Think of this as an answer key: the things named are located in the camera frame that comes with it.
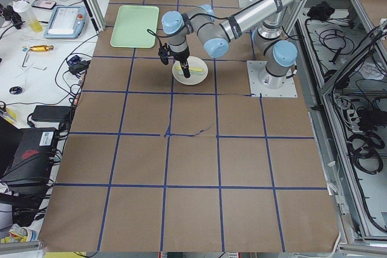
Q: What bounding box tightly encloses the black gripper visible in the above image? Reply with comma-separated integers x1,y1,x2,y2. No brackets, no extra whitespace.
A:
172,48,190,78

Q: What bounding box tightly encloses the pale green plastic spoon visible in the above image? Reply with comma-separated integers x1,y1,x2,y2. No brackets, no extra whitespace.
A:
174,70,205,76

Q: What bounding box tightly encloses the yellow plastic fork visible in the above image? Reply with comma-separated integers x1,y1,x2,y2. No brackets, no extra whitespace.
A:
174,65,204,71

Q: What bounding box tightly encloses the white round plate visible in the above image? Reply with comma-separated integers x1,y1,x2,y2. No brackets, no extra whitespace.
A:
172,56,208,86

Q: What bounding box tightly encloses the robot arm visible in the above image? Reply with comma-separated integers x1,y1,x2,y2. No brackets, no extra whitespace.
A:
159,0,301,78

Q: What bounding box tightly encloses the light green tray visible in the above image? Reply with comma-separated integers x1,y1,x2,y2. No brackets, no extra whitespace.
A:
110,5,159,49

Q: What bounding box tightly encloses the teach pendant near tray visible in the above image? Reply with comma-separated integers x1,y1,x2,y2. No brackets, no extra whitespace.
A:
44,6,86,39

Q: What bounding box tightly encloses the black power adapter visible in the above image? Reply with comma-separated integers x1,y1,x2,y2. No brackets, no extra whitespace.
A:
31,105,70,123

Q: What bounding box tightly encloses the gold cylindrical tool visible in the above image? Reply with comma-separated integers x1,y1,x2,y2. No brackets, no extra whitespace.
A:
28,45,54,53

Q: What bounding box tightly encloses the smartphone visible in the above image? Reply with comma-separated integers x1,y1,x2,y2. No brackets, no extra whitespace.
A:
31,0,57,10

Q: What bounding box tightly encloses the yellow liquid bottle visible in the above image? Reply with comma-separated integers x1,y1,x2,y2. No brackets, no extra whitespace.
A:
13,0,43,33

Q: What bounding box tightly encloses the black laptop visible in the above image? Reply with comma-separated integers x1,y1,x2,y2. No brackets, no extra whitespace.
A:
1,118,58,184

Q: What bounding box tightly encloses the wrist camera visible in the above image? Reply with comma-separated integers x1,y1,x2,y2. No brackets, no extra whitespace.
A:
158,43,169,65

